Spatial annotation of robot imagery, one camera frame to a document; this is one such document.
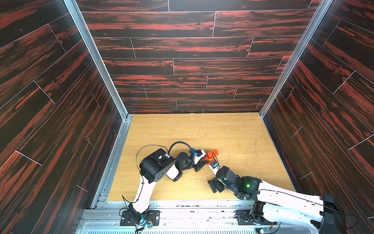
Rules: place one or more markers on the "aluminium frame rail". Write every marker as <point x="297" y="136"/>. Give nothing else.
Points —
<point x="101" y="195"/>
<point x="315" y="21"/>

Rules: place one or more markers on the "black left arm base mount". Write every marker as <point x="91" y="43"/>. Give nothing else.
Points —
<point x="147" y="219"/>

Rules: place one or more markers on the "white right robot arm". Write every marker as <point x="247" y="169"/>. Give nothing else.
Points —
<point x="275" y="204"/>

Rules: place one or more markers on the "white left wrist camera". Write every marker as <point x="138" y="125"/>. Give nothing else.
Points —
<point x="197" y="155"/>

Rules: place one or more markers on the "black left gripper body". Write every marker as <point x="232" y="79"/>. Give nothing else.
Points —
<point x="196" y="167"/>

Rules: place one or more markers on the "aluminium frame rail right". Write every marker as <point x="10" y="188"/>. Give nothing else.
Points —
<point x="315" y="21"/>

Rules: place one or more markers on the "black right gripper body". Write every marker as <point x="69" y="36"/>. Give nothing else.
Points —
<point x="216" y="183"/>

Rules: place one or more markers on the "aluminium front base rails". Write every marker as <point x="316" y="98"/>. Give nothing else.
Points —
<point x="192" y="217"/>

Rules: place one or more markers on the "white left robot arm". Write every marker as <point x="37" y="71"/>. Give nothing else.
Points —
<point x="156" y="166"/>

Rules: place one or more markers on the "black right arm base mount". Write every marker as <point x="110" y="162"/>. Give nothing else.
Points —
<point x="245" y="217"/>

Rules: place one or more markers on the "aluminium frame rail left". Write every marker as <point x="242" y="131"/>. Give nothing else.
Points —
<point x="101" y="195"/>

